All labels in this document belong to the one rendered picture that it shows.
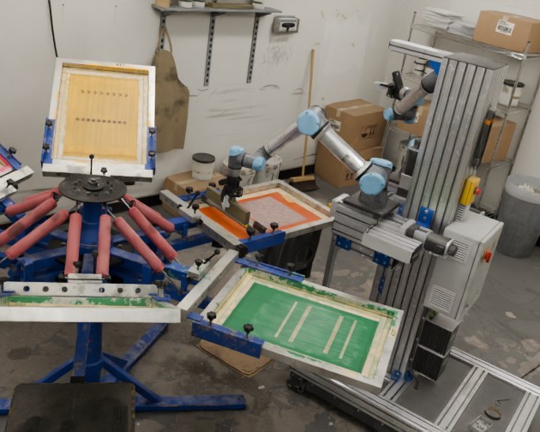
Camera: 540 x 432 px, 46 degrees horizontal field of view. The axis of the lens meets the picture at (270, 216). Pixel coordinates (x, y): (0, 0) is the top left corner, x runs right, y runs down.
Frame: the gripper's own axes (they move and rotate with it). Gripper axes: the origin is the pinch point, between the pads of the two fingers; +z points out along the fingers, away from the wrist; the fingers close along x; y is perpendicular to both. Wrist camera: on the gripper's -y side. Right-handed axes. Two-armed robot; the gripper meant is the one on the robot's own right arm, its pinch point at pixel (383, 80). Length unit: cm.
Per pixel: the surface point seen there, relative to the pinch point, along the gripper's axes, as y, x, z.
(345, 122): 113, 114, 188
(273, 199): 62, -81, -7
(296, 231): 58, -93, -52
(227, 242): 46, -138, -61
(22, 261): 32, -233, -56
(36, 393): 40, -243, -128
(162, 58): 23, -79, 179
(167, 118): 73, -78, 177
